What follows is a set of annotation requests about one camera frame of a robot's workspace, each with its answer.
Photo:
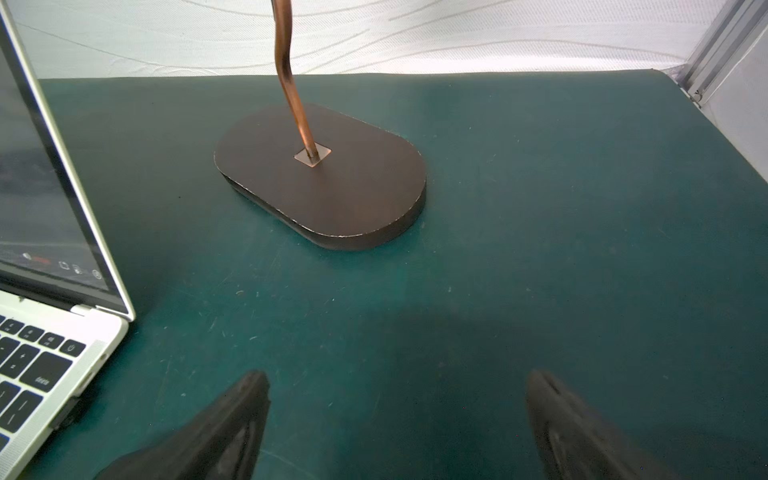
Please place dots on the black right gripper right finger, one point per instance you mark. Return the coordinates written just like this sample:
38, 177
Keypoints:
575, 442

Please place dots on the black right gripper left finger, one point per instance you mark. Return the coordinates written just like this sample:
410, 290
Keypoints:
222, 441

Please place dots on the silver laptop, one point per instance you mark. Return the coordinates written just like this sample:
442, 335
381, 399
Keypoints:
64, 307

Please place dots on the green table mat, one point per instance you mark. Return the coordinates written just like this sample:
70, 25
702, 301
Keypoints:
595, 225

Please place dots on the brown copper cup holder stand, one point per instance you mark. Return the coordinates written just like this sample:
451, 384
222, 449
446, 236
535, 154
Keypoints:
339, 182

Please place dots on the aluminium frame post right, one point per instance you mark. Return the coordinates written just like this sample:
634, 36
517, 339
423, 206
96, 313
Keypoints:
734, 32

